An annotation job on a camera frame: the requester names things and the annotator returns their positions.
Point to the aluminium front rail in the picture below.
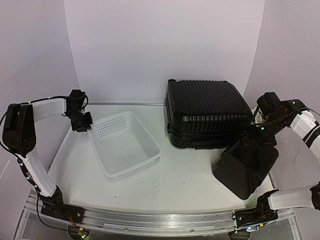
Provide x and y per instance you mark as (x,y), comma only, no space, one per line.
(180,224)

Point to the black ribbed hard suitcase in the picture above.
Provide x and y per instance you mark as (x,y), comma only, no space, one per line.
(205,114)

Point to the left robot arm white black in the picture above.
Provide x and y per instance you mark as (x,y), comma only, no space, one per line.
(19,132)

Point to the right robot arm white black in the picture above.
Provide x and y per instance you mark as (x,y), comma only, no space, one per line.
(269,118)

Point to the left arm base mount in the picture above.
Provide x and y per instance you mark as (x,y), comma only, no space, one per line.
(54,206)

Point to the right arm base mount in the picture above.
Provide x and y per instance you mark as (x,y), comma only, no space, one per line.
(260,214)

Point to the black pink small suitcase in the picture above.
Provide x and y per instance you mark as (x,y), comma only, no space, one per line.
(243,168)

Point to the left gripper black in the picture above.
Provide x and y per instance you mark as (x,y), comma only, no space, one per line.
(84,127)

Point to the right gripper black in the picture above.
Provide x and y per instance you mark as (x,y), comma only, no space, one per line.
(255,138)

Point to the white perforated plastic basket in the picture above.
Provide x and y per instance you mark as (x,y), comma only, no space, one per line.
(122,145)

